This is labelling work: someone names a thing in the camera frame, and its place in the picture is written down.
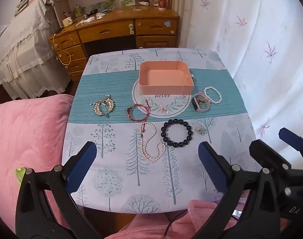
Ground pink quilted blanket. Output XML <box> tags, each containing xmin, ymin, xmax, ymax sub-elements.
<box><xmin>0</xmin><ymin>94</ymin><xmax>244</xmax><ymax>239</ymax></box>

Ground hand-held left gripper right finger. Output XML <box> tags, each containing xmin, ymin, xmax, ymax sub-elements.
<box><xmin>192</xmin><ymin>141</ymin><xmax>283</xmax><ymax>239</ymax></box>

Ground wooden bookshelf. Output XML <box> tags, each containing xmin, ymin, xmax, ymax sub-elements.
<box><xmin>46</xmin><ymin>0</ymin><xmax>69</xmax><ymax>29</ymax></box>

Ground tree-printed tablecloth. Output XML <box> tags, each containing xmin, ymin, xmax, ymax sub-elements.
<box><xmin>62</xmin><ymin>47</ymin><xmax>257</xmax><ymax>215</ymax></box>

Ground cloth-covered piano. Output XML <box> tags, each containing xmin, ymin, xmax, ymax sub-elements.
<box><xmin>0</xmin><ymin>0</ymin><xmax>72</xmax><ymax>100</ymax></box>

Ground white leaf-print curtain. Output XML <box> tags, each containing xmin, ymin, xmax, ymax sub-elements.
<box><xmin>171</xmin><ymin>0</ymin><xmax>303</xmax><ymax>155</ymax></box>

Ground yellow cord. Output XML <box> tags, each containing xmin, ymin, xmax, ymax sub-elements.
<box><xmin>52</xmin><ymin>34</ymin><xmax>72</xmax><ymax>68</ymax></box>

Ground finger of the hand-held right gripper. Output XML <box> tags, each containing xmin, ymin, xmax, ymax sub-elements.
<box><xmin>278</xmin><ymin>127</ymin><xmax>303</xmax><ymax>170</ymax></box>
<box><xmin>249</xmin><ymin>139</ymin><xmax>295</xmax><ymax>177</ymax></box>

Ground green picture cards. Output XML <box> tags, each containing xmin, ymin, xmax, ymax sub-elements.
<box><xmin>91</xmin><ymin>0</ymin><xmax>136</xmax><ymax>10</ymax></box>

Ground stack of books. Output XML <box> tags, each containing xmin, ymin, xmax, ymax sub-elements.
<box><xmin>15</xmin><ymin>0</ymin><xmax>51</xmax><ymax>17</ymax></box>

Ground green plastic wrapper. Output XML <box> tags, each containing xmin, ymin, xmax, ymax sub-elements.
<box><xmin>15</xmin><ymin>167</ymin><xmax>28</xmax><ymax>187</ymax></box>

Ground dark bead bracelet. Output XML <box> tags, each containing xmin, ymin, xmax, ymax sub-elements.
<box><xmin>161</xmin><ymin>119</ymin><xmax>193</xmax><ymax>147</ymax></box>

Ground red cord bracelet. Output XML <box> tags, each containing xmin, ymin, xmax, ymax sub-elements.
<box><xmin>127</xmin><ymin>100</ymin><xmax>151</xmax><ymax>122</ymax></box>

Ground round white wreath mat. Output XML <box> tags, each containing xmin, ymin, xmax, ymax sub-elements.
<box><xmin>132</xmin><ymin>80</ymin><xmax>195</xmax><ymax>118</ymax></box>

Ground pink box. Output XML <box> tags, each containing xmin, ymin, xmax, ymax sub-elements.
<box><xmin>138</xmin><ymin>60</ymin><xmax>194</xmax><ymax>95</ymax></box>

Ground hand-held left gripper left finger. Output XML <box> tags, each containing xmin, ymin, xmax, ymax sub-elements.
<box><xmin>15</xmin><ymin>141</ymin><xmax>104</xmax><ymax>239</ymax></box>

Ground white pearl bracelet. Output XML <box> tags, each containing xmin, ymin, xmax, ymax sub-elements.
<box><xmin>204</xmin><ymin>86</ymin><xmax>222</xmax><ymax>104</ymax></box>

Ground long pearl necklace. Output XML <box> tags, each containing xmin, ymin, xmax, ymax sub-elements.
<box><xmin>139</xmin><ymin>122</ymin><xmax>167</xmax><ymax>163</ymax></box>

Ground wooden desk with drawers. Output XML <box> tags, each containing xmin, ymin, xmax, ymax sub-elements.
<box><xmin>50</xmin><ymin>5</ymin><xmax>181</xmax><ymax>81</ymax></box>

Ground pale pink smart watch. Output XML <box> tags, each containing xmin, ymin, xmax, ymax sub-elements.
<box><xmin>191</xmin><ymin>93</ymin><xmax>212</xmax><ymax>113</ymax></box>

